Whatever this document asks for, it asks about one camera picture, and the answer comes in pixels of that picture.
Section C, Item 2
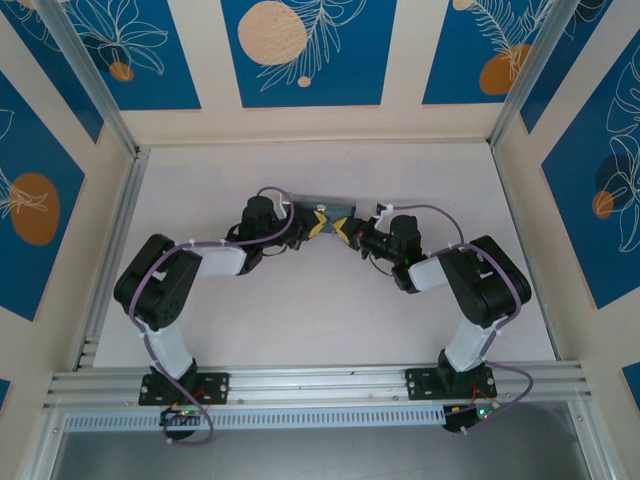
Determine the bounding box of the starry night painted tin box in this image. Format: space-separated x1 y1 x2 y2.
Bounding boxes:
291 198 357 235

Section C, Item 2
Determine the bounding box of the black controller board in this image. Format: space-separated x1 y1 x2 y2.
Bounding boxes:
158 405 202 445
443 403 502 434

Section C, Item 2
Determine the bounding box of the grey metal sheet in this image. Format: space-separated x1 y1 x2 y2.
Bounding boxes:
49 428 594 480

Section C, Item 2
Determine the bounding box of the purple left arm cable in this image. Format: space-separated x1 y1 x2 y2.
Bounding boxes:
128 186 296 446

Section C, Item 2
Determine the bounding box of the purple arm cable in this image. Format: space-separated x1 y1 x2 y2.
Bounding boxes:
128 186 296 446
389 203 534 437

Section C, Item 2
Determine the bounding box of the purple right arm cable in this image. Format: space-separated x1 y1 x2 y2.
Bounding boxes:
389 203 534 437

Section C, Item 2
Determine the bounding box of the aluminium side floor rail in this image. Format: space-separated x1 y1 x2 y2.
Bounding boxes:
72 147 151 374
491 142 569 364

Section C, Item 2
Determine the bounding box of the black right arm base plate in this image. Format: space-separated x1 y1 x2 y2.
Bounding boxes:
406 367 499 401

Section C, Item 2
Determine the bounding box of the long aluminium mounting rail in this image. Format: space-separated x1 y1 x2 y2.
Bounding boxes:
47 363 587 412

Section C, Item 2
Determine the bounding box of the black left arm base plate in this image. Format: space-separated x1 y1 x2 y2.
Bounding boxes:
138 372 231 405

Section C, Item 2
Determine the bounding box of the grey slotted cable duct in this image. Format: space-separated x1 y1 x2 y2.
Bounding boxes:
64 404 446 431

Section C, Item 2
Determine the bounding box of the aluminium corner frame post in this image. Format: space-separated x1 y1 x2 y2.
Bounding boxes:
488 0 572 151
34 0 151 161

